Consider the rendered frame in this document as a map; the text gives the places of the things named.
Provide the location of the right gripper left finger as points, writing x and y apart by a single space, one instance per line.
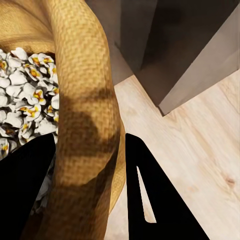
22 174

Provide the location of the fridge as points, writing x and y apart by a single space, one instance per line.
192 45

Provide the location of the popcorn bag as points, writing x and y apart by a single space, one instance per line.
90 167

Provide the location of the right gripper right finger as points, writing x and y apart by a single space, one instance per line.
174 219

